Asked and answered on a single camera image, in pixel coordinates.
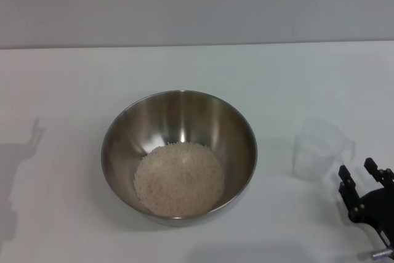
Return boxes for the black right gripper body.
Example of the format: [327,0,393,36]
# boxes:
[347,187,394,230]

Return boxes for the clear plastic measuring cup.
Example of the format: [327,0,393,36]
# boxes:
[292,118,357,181]

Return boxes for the white rice grains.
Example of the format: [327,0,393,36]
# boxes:
[133,141,225,217]

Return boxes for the stainless steel mixing bowl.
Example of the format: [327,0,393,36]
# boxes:
[100,89,258,229]

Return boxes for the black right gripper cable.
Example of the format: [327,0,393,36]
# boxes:
[368,227,394,261]

